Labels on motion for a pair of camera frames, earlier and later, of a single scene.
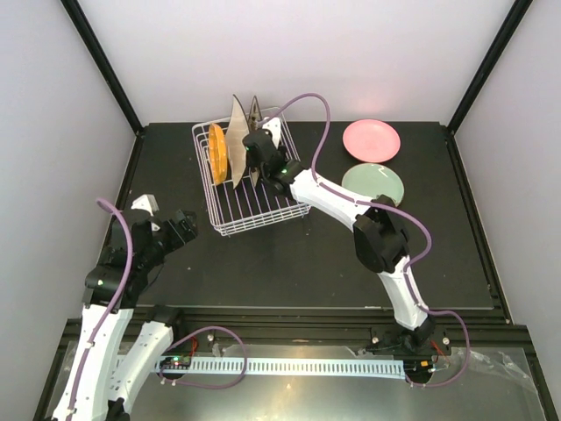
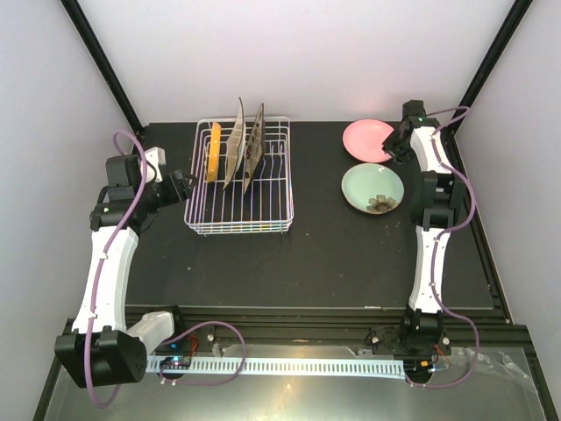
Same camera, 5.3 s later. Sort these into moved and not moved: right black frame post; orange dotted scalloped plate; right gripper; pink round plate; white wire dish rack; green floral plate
Moved: white wire dish rack; right gripper; orange dotted scalloped plate
Not moved: right black frame post; pink round plate; green floral plate
